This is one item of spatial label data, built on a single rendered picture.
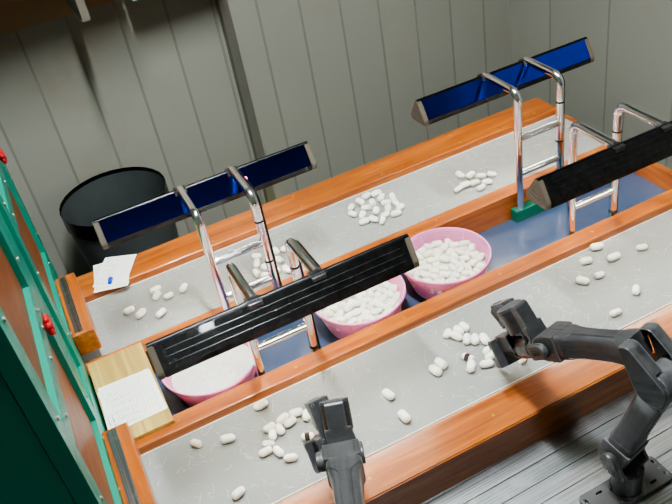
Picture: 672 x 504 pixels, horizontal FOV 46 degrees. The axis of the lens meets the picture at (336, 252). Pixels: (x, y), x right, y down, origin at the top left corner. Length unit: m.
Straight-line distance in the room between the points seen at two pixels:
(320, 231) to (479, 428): 0.95
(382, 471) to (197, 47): 2.36
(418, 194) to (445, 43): 1.76
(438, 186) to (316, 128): 1.48
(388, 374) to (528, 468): 0.40
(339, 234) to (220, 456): 0.87
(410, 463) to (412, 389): 0.24
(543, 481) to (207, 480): 0.74
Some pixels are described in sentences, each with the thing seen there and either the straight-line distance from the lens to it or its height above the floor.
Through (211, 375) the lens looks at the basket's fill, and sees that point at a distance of 2.10.
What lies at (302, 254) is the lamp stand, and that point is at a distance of 1.74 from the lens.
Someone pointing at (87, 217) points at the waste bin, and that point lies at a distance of 3.59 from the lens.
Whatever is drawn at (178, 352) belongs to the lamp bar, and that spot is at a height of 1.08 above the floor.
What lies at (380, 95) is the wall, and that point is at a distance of 4.10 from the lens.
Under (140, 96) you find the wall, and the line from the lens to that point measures 3.62.
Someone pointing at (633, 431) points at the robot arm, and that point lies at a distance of 1.65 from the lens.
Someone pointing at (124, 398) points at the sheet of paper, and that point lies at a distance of 2.06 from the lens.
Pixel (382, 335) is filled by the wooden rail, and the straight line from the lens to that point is 2.03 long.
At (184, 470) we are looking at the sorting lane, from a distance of 1.90.
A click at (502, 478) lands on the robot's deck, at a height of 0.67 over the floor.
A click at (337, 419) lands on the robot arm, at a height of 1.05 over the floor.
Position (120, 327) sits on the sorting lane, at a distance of 2.35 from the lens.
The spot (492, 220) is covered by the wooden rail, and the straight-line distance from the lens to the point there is 2.50.
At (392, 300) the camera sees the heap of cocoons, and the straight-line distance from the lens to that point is 2.16.
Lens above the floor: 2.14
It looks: 36 degrees down
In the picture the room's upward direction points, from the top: 11 degrees counter-clockwise
